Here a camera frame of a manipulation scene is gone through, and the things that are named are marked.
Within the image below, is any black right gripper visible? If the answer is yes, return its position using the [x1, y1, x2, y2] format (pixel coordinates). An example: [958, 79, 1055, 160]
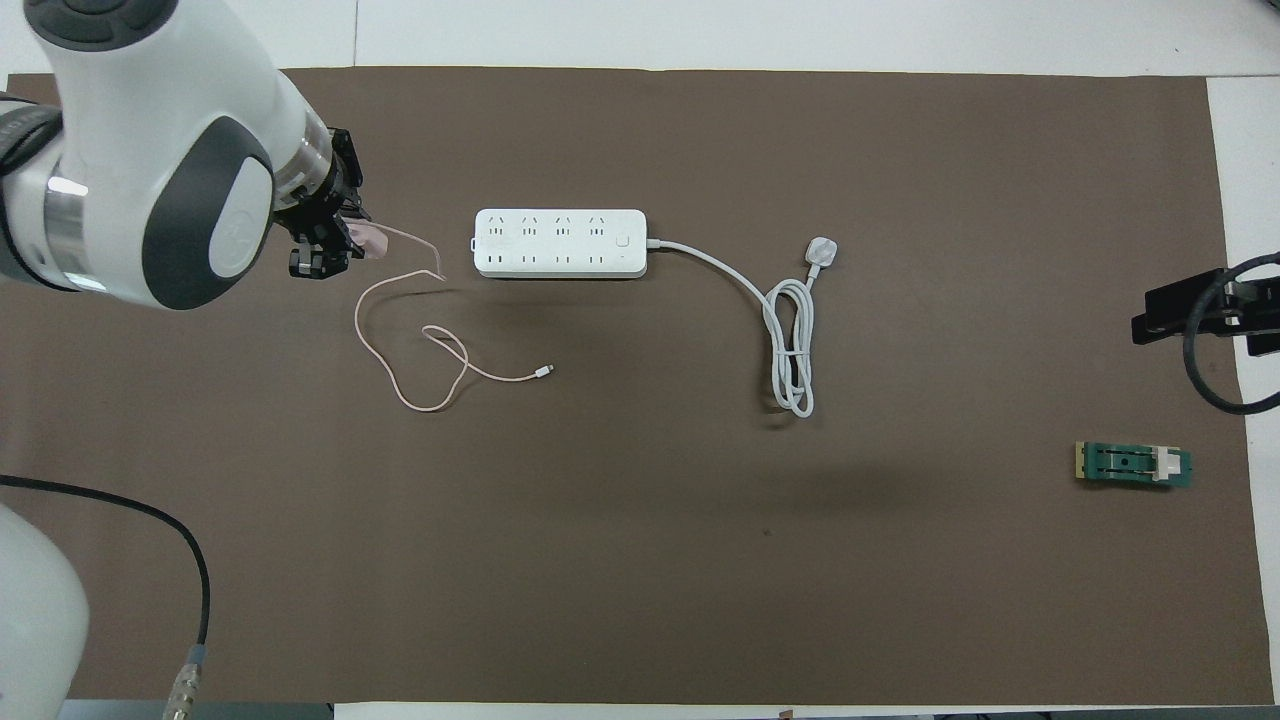
[1130, 267, 1280, 358]

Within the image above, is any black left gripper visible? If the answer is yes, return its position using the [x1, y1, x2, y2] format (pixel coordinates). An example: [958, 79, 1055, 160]
[274, 127, 372, 280]

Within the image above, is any pink charging cable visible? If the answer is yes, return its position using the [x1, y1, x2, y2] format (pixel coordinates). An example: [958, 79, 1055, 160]
[354, 224, 555, 413]

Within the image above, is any white power strip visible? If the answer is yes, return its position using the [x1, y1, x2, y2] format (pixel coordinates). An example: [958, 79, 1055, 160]
[472, 207, 649, 281]

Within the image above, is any brown table mat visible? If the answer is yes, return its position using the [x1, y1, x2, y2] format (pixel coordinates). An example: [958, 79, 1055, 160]
[0, 66, 1277, 707]

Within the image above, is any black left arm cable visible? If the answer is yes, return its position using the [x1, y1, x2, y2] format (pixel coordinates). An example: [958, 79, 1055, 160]
[0, 474, 212, 720]

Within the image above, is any white power cord with plug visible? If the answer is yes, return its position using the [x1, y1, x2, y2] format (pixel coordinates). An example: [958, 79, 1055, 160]
[646, 235, 840, 420]

